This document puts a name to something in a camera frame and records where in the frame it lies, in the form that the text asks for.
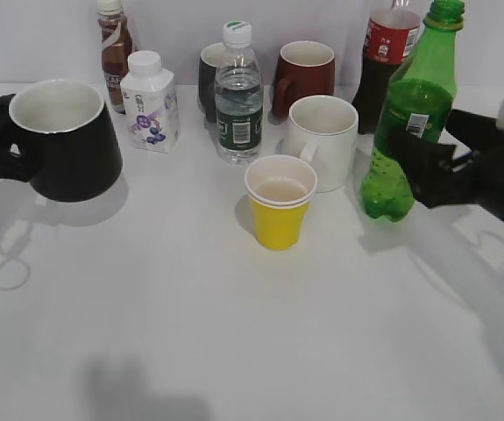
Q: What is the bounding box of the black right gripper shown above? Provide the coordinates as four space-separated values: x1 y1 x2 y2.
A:
389 109 504 223

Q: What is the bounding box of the black ceramic mug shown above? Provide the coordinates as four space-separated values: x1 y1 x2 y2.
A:
9 79 123 203

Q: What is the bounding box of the green plastic soda bottle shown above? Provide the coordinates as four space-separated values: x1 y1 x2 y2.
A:
360 1 465 222

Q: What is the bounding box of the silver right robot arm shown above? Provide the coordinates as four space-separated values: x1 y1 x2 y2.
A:
388 100 504 223

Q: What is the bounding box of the white ceramic mug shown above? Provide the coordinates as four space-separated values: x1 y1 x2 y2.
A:
280 95 358 193

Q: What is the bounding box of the dark red ceramic mug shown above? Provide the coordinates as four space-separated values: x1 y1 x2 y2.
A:
272 40 336 118

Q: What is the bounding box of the dark grey ceramic mug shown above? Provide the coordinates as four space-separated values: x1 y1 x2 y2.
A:
198 42 224 123

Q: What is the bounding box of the cola bottle red label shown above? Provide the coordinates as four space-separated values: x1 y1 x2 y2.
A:
352 1 422 134

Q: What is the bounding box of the brown coffee drink bottle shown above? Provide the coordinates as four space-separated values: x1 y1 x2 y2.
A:
97 0 136 114

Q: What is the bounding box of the white blueberry yogurt carton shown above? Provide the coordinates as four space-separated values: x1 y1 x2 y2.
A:
120 50 181 153

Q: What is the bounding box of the yellow paper cup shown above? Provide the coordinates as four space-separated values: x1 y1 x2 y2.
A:
245 154 318 251

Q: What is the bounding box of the clear water bottle green label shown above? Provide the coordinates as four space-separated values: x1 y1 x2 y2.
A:
215 20 264 164

